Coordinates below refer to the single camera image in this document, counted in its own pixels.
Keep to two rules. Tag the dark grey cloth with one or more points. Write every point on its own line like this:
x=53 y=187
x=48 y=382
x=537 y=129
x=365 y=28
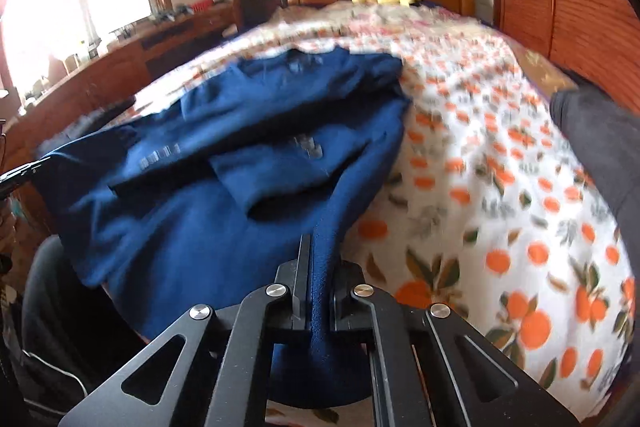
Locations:
x=55 y=317

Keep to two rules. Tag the dark grey garment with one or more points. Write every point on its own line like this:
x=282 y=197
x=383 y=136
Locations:
x=600 y=137

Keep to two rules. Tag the orange print bed sheet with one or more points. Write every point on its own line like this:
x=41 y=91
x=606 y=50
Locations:
x=500 y=157

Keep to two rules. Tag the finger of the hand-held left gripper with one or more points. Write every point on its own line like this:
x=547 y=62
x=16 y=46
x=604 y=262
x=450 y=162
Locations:
x=20 y=177

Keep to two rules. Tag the pink floral quilt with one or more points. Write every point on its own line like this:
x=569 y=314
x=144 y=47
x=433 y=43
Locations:
x=380 y=14

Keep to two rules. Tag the tan patterned cloth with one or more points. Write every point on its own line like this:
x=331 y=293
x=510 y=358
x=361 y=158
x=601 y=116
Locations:
x=545 y=67

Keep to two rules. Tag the long wooden desk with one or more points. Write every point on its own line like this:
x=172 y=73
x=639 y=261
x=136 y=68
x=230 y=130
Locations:
x=125 y=67

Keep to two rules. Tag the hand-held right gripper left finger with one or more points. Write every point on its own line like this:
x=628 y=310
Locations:
x=302 y=277

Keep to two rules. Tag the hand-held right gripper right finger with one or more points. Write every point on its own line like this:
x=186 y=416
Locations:
x=345 y=282

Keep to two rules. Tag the wooden chair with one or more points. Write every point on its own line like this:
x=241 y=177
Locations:
x=255 y=2

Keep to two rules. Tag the red basket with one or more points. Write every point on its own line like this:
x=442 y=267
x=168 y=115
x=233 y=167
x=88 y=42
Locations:
x=203 y=3

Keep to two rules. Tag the blue blazer jacket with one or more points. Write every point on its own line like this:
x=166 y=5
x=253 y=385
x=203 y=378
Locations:
x=200 y=187

